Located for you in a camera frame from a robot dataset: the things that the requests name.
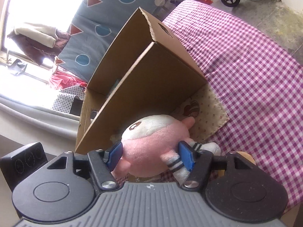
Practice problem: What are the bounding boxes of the pink white plush toy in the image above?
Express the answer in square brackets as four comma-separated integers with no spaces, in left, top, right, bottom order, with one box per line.
[112,115,221,184]

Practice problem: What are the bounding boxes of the beige patterned cloth pouch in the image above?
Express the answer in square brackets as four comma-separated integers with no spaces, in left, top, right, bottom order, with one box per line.
[170,84,229,142]

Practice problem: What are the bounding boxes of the polka dot cloth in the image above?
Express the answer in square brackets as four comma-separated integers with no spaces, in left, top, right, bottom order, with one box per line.
[52,85,85,116]

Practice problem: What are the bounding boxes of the red cloth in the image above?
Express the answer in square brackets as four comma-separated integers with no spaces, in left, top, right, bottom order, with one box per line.
[48,70,87,90]

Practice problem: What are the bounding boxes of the brown cardboard box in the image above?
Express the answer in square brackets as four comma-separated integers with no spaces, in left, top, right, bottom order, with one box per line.
[75,8,206,154]

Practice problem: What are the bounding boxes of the magenta checkered tablecloth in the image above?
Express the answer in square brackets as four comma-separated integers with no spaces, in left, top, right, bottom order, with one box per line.
[164,0,302,208]

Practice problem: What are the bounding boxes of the cream and maroon clothes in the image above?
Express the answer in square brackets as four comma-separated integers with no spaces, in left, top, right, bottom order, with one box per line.
[7,23,71,66]

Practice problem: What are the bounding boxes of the blue patterned quilt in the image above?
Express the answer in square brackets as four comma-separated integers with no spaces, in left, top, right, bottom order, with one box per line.
[58,0,170,82]

